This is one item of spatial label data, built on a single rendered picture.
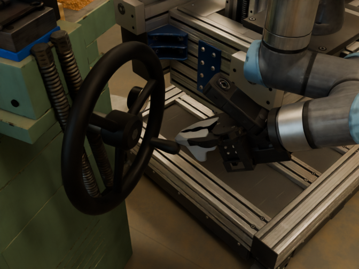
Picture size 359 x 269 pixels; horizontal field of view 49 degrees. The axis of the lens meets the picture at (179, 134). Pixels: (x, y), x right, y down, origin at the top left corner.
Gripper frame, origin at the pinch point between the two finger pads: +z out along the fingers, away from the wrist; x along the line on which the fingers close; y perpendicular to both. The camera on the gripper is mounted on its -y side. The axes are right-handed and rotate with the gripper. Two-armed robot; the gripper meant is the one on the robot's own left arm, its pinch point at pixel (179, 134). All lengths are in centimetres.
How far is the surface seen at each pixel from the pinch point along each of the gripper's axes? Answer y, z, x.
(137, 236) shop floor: 51, 59, 21
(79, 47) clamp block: -22.6, 3.0, -7.6
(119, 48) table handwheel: -20.5, -5.6, -9.1
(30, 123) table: -17.3, 6.3, -20.4
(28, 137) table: -15.7, 7.1, -21.6
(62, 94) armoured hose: -18.5, 3.1, -15.2
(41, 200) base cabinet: 1.1, 27.3, -15.6
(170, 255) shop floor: 58, 47, 19
